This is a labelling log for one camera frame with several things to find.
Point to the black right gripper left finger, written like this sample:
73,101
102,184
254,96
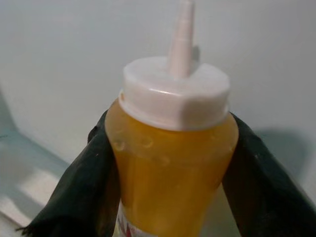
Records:
74,190

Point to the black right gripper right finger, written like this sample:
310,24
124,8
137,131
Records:
269,187

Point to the yellow mustard squeeze bottle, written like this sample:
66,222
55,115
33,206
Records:
170,138

